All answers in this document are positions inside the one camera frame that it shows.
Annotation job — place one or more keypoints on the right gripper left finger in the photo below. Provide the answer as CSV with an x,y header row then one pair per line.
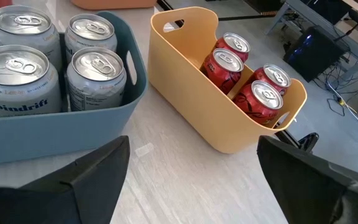
x,y
73,193

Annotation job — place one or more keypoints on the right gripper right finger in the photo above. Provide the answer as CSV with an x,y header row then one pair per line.
x,y
315,193

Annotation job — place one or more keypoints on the teal plastic bin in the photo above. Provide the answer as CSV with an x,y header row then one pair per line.
x,y
57,133

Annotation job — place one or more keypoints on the dark red soda can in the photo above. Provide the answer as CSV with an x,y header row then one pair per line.
x,y
224,70
233,46
259,102
273,79

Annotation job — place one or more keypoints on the silver Spindrift soda can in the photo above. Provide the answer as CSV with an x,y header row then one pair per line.
x,y
90,34
20,34
96,79
14,81

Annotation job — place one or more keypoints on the yellow plastic bin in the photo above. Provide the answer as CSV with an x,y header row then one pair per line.
x,y
197,102

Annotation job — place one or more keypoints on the black computer tower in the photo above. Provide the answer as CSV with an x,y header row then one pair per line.
x,y
312,53

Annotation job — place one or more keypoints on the grey metal desk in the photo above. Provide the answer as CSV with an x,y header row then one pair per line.
x,y
303,11

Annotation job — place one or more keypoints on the orange plastic bin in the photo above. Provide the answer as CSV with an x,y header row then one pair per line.
x,y
113,3

